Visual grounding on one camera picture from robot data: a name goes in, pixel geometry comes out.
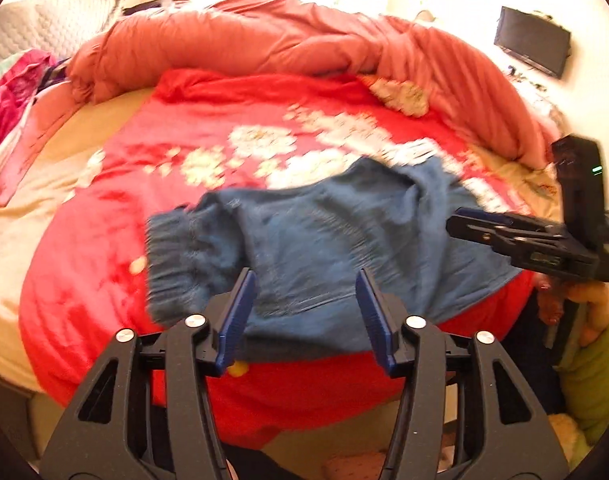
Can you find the salmon pink comforter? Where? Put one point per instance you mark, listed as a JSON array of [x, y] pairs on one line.
[[247, 37]]

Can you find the blue denim pants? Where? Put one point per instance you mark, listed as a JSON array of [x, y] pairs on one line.
[[307, 245]]

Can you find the beige mattress sheet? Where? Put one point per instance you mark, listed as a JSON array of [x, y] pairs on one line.
[[72, 133]]

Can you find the green right sleeve forearm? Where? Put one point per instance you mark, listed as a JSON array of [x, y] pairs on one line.
[[584, 373]]

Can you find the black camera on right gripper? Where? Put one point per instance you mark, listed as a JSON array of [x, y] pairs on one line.
[[579, 170]]

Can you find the magenta patterned clothes pile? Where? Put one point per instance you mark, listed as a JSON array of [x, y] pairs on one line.
[[22, 76]]

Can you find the right hand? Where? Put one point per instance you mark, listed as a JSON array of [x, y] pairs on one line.
[[552, 294]]

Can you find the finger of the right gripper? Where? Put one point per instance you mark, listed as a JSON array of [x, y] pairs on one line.
[[484, 216], [474, 231]]

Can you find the black wall television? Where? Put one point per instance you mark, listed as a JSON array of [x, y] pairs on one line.
[[533, 40]]

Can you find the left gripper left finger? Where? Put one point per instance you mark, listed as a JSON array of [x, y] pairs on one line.
[[105, 432]]

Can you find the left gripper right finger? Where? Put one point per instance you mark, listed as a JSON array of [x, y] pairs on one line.
[[502, 429]]

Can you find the pink folded cloth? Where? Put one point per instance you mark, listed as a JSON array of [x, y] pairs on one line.
[[24, 145]]

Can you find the red floral bedsheet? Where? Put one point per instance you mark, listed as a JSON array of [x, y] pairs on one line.
[[303, 181]]

